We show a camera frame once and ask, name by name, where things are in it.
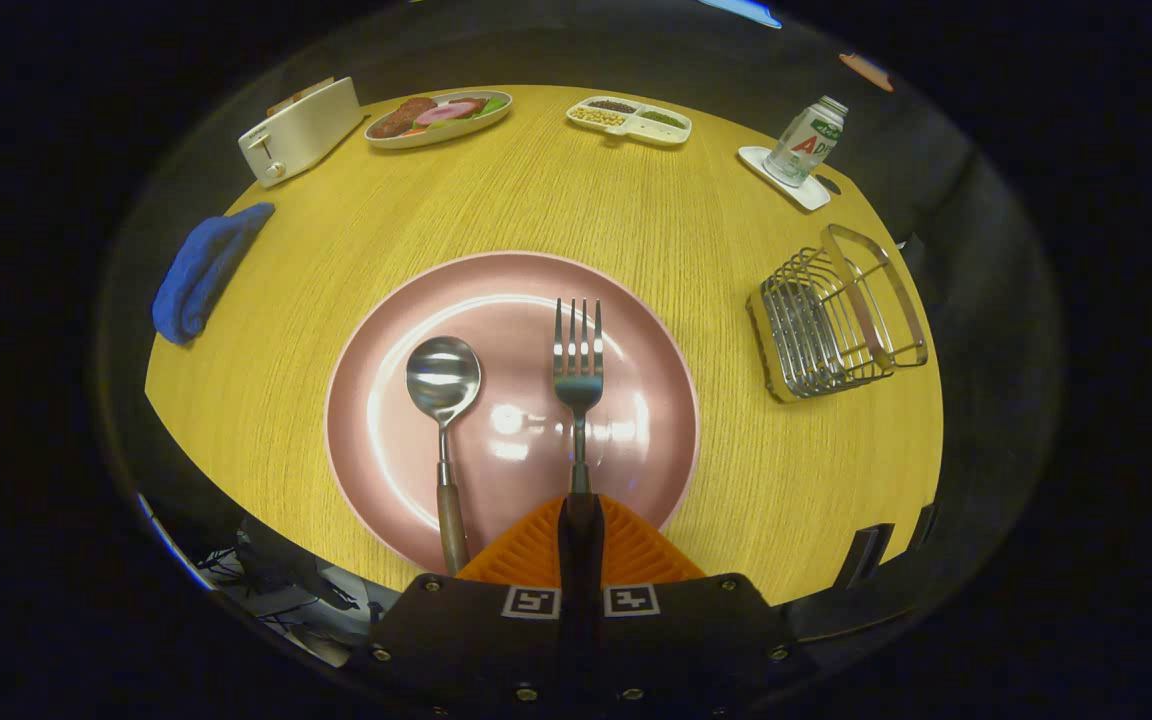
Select white square coaster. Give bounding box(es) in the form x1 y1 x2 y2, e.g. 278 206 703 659
737 146 832 212

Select wooden-handled metal fork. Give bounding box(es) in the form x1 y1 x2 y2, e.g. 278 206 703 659
552 297 605 498

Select tangled black cables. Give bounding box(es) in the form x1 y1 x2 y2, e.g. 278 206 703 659
196 525 397 661

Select small labelled drink bottle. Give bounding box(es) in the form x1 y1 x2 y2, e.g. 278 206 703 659
764 96 849 188

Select white plate of food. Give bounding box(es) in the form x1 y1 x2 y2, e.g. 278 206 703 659
364 90 514 150

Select white divided dish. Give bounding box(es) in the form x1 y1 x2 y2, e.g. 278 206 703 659
565 96 693 147

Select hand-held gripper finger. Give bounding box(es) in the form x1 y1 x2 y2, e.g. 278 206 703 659
366 495 583 716
581 494 799 716

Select white toaster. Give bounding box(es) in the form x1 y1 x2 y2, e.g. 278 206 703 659
238 77 367 189

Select blue cloth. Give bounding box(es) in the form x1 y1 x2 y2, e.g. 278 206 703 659
152 203 276 347

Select toasted bread slice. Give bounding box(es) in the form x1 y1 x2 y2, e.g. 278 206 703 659
267 78 335 117

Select wooden-handled metal spoon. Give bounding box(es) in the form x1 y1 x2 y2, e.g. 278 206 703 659
406 336 482 578

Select metal wire cutlery basket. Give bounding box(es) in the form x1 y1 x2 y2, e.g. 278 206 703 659
746 224 930 404

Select pink round plate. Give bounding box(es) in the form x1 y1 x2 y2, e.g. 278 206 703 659
324 251 702 578

